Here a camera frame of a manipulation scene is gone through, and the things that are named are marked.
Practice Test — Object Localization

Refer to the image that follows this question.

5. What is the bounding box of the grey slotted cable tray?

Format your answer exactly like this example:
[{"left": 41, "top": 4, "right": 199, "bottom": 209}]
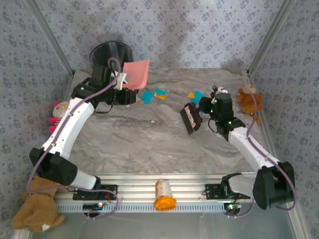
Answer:
[{"left": 56, "top": 202, "right": 229, "bottom": 214}]

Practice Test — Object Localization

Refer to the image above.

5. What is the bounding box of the orange lid plastic jar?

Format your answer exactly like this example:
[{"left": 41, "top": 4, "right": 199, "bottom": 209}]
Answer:
[{"left": 154, "top": 178, "right": 177, "bottom": 212}]

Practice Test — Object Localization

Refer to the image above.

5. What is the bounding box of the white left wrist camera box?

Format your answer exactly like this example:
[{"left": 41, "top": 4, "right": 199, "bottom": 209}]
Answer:
[{"left": 115, "top": 72, "right": 132, "bottom": 91}]

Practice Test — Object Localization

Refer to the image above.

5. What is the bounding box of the pink plastic dustpan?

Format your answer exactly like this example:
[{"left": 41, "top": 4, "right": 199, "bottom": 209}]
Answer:
[{"left": 122, "top": 59, "right": 150, "bottom": 108}]

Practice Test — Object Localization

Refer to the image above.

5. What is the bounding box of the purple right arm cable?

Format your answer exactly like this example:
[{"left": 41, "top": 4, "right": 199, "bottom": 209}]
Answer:
[{"left": 219, "top": 86, "right": 299, "bottom": 219}]

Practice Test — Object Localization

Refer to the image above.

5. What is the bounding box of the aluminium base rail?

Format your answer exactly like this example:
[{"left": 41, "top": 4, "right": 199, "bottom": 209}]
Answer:
[{"left": 53, "top": 173, "right": 262, "bottom": 204}]

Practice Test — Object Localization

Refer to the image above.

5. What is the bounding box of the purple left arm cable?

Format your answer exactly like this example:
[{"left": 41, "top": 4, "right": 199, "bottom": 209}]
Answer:
[{"left": 26, "top": 57, "right": 124, "bottom": 220}]

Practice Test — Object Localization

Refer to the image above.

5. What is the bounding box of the black doll face brush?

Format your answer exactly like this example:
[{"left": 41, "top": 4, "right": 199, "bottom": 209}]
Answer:
[{"left": 179, "top": 102, "right": 203, "bottom": 136}]

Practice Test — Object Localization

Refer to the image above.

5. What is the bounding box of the brown monkey plush toy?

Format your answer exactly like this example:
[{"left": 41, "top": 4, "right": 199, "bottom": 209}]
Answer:
[{"left": 236, "top": 84, "right": 264, "bottom": 125}]

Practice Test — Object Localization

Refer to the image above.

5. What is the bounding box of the aluminium frame post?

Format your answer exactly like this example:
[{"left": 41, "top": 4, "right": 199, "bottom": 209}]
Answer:
[
  {"left": 23, "top": 0, "right": 75, "bottom": 75},
  {"left": 246, "top": 0, "right": 297, "bottom": 77}
]

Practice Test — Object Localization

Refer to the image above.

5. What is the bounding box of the pink white plush doll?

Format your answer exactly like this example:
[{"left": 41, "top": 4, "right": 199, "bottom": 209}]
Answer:
[{"left": 48, "top": 101, "right": 72, "bottom": 132}]

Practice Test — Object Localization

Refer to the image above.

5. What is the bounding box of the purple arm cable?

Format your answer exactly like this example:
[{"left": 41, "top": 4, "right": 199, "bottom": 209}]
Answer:
[
  {"left": 26, "top": 57, "right": 124, "bottom": 220},
  {"left": 219, "top": 86, "right": 299, "bottom": 219}
]

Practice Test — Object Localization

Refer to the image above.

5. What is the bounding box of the dark blue trash bin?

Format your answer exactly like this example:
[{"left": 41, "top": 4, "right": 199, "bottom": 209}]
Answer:
[{"left": 89, "top": 41, "right": 134, "bottom": 73}]

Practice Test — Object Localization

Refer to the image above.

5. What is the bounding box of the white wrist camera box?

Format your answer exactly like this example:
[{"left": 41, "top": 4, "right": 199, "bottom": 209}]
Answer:
[
  {"left": 211, "top": 86, "right": 229, "bottom": 95},
  {"left": 115, "top": 72, "right": 132, "bottom": 91}
]

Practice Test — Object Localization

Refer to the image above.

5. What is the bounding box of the tan dog plush toy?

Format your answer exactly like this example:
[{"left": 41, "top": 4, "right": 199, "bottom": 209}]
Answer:
[{"left": 9, "top": 175, "right": 66, "bottom": 234}]

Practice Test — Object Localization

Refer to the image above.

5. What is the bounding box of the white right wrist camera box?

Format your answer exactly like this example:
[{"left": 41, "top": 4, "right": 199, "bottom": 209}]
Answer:
[{"left": 211, "top": 86, "right": 229, "bottom": 95}]

